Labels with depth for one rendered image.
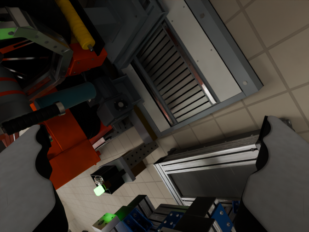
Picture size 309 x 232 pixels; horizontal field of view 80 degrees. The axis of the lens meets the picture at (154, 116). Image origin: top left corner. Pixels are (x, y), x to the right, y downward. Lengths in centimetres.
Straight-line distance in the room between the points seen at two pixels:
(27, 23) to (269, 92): 94
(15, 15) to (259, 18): 85
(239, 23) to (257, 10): 8
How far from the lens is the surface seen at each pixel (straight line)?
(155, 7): 101
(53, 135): 122
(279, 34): 95
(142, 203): 105
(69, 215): 855
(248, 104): 105
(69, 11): 90
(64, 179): 119
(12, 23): 63
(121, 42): 113
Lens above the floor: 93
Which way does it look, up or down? 40 degrees down
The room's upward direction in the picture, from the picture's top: 122 degrees counter-clockwise
